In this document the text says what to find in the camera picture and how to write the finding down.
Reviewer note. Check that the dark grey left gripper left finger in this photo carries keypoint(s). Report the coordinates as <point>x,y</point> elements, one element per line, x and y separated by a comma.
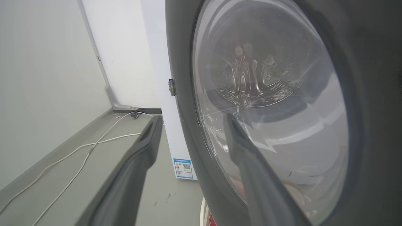
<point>125,185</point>

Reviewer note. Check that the metal door latch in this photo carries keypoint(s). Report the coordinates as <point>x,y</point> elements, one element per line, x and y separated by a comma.
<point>171,87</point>

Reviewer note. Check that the white laundry basket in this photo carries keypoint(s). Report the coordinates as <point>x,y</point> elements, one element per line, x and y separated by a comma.
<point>205,213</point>

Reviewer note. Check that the white washing machine body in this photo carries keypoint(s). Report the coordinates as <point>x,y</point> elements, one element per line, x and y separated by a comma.
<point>157,62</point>

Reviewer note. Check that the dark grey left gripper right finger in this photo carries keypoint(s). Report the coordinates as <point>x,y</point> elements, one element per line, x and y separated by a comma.
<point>260,185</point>

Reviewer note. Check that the blue energy label sticker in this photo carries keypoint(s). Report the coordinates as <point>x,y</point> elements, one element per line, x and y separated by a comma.
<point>183,168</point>

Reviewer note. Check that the grey round washing machine door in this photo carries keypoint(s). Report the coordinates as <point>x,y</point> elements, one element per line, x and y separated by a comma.
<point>370,94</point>

